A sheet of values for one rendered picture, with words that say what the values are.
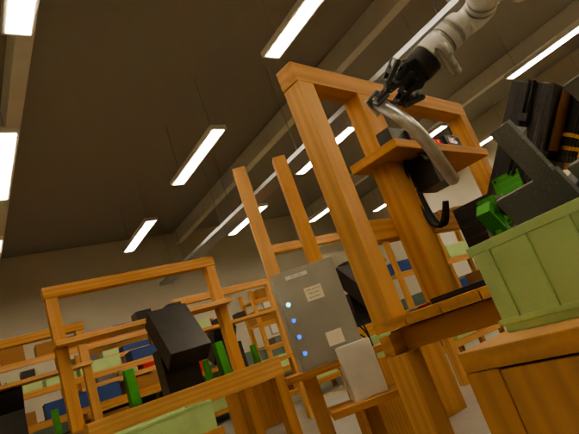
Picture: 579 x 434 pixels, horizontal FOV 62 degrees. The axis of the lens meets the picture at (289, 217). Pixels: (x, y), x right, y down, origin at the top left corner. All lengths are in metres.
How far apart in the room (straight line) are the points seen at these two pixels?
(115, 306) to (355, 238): 10.08
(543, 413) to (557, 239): 0.27
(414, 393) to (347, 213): 0.65
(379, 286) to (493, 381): 0.87
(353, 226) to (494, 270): 0.86
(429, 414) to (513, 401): 0.86
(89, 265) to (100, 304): 0.92
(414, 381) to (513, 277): 0.85
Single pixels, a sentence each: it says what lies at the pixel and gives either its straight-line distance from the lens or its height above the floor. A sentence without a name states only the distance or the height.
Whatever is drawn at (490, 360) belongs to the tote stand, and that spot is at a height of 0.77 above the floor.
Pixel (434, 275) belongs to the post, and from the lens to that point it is 2.05.
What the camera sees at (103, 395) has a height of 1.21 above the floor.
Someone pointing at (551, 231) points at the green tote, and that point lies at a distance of 0.89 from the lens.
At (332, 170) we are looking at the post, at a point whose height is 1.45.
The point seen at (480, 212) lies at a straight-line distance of 1.85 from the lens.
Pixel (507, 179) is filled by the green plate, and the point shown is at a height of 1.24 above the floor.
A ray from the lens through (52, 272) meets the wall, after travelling 11.60.
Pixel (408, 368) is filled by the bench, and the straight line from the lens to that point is 1.73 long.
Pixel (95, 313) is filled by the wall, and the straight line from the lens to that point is 11.48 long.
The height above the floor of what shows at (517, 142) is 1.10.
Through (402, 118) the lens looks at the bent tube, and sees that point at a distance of 1.10.
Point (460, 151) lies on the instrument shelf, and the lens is 2.50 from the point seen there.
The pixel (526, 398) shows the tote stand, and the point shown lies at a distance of 0.90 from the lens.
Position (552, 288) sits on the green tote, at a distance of 0.91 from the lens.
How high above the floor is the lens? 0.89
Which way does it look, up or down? 15 degrees up
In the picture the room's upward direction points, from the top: 20 degrees counter-clockwise
